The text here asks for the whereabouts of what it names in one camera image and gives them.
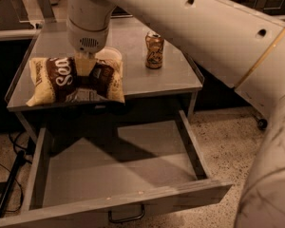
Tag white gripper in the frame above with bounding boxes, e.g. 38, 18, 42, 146
66, 19, 108, 76

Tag brown chip bag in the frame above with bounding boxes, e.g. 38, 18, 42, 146
27, 57, 124, 106

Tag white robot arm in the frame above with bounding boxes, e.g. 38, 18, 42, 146
67, 0, 285, 228

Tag grey counter cabinet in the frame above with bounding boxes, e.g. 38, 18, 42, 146
6, 17, 203, 140

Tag grey open drawer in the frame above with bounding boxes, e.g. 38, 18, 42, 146
0, 110, 232, 228

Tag white paper bowl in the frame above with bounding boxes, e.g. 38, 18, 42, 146
95, 47, 123, 61

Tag orange soda can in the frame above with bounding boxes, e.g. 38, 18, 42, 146
145, 31, 164, 69

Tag black pole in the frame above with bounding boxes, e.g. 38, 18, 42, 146
0, 151, 25, 218

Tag black caster wheel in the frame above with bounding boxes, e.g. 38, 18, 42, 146
256, 118, 268, 130

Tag white horizontal rail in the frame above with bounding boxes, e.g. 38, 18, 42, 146
0, 13, 285, 43

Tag black floor cable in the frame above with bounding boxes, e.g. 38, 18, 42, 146
0, 132, 29, 215

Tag black drawer handle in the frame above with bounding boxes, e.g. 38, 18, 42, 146
108, 204, 145, 224

